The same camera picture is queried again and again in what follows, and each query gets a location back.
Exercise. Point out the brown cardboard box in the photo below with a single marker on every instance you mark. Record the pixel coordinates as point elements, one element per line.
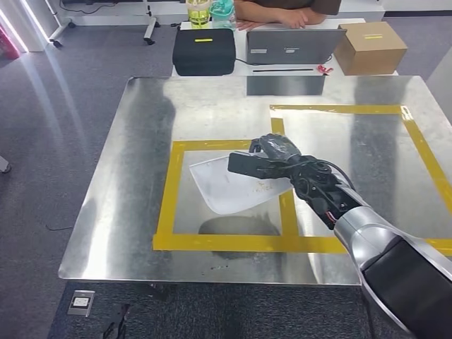
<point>370,49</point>

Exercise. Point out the red scissors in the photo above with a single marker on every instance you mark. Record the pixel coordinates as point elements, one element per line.
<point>324,70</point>

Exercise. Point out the grey laptop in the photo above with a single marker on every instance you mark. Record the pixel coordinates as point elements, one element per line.
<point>293,47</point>

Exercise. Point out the red fire extinguisher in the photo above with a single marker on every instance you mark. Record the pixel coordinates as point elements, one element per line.
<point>7,47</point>

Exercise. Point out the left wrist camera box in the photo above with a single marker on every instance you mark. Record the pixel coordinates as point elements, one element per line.
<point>118,323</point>

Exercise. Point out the black pen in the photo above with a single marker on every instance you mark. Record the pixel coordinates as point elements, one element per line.
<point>282,70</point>

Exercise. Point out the black carry case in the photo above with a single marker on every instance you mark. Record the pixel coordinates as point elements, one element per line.
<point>203,56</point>

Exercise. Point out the metal floor socket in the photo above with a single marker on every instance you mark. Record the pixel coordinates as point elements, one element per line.
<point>81,303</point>

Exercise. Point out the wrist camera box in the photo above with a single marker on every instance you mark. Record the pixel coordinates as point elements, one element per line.
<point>118,323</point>
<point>247,166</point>

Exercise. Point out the white plastic body part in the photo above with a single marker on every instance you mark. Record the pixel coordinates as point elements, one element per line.
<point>226,192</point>

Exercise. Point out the teal drink cup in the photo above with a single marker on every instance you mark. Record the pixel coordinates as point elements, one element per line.
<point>222,14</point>

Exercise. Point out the white wheeled stand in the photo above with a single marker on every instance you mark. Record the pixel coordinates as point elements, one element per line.
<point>150,28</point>

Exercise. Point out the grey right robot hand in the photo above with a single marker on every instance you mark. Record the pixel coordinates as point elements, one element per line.
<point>278,147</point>

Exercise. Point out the white desk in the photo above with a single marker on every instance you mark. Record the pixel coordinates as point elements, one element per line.
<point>241,51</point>

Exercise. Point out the green drink bottle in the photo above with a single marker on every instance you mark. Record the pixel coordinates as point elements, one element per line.
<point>198,16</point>

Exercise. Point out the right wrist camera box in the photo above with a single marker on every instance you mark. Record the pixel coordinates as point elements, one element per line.
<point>247,166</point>

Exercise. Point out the yellow tape on workbench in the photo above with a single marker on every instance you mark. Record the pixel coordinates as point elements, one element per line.
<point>169,196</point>

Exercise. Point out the grey table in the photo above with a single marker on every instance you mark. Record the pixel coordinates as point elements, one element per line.
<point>4,166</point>

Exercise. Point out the stainless steel workbench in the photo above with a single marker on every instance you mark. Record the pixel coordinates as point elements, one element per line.
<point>124,187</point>

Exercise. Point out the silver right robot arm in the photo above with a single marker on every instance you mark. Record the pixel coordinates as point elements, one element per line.
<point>370,229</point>

